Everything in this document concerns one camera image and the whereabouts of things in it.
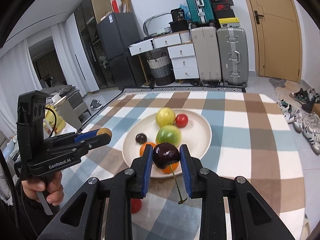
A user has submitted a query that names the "red cherry tomato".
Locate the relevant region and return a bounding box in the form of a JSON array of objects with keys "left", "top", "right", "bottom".
[
  {"left": 131, "top": 199, "right": 142, "bottom": 214},
  {"left": 175, "top": 114, "right": 189, "bottom": 128}
]

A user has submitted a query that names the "beige suitcase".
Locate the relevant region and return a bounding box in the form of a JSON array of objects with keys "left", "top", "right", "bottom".
[{"left": 191, "top": 27, "right": 222, "bottom": 82}]

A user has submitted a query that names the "large orange mandarin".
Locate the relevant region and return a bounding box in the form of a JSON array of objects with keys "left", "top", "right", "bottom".
[{"left": 161, "top": 163, "right": 180, "bottom": 174}]

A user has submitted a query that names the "small green passion fruit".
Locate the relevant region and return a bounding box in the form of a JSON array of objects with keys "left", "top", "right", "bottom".
[{"left": 156, "top": 107, "right": 176, "bottom": 127}]

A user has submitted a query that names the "wooden door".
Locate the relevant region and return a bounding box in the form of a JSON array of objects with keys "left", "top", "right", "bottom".
[{"left": 246, "top": 0, "right": 302, "bottom": 82}]

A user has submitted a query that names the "silver suitcase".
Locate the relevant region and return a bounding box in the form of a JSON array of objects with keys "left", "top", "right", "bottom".
[{"left": 217, "top": 27, "right": 248, "bottom": 88}]

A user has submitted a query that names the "red black shoe box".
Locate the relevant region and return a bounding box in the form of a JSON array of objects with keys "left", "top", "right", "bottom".
[{"left": 210, "top": 0, "right": 235, "bottom": 19}]

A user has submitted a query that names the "white drawer desk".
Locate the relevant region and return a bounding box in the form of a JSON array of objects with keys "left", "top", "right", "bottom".
[{"left": 129, "top": 30, "right": 199, "bottom": 80}]

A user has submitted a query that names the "brown longan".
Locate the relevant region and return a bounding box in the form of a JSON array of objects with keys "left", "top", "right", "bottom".
[{"left": 96, "top": 127, "right": 112, "bottom": 137}]

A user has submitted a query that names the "checkered tablecloth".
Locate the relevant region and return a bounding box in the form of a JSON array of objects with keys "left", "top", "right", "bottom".
[{"left": 62, "top": 91, "right": 305, "bottom": 239}]

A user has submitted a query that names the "yellow black box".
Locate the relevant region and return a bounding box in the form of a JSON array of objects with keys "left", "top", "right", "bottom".
[{"left": 219, "top": 17, "right": 240, "bottom": 28}]

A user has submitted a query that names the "yellow snack bag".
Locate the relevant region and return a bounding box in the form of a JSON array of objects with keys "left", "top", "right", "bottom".
[{"left": 43, "top": 105, "right": 66, "bottom": 137}]

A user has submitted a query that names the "person's left hand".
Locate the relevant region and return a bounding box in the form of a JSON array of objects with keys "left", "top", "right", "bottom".
[{"left": 21, "top": 171, "right": 64, "bottom": 206}]

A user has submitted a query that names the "black refrigerator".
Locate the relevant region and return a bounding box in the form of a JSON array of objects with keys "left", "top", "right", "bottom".
[{"left": 97, "top": 12, "right": 146, "bottom": 90}]

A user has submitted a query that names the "small orange mandarin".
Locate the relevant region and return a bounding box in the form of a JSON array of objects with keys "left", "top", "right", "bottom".
[{"left": 139, "top": 141, "right": 157, "bottom": 157}]

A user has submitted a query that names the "dark cherry with stem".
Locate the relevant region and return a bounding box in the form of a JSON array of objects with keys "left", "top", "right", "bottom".
[{"left": 152, "top": 142, "right": 187, "bottom": 204}]

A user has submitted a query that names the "cream round plate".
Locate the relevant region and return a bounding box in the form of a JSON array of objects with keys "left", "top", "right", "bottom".
[{"left": 122, "top": 108, "right": 212, "bottom": 166}]

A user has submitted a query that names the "white adidas sneaker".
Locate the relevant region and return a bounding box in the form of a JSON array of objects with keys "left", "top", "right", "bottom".
[{"left": 303, "top": 125, "right": 320, "bottom": 155}]

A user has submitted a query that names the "black storage bin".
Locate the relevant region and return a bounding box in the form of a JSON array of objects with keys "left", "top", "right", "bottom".
[{"left": 169, "top": 20, "right": 189, "bottom": 33}]

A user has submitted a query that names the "teal suitcase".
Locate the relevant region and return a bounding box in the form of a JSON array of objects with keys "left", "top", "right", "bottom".
[{"left": 186, "top": 0, "right": 215, "bottom": 26}]

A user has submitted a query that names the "woven laundry basket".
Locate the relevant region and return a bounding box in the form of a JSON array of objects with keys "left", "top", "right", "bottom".
[{"left": 147, "top": 53, "right": 175, "bottom": 86}]

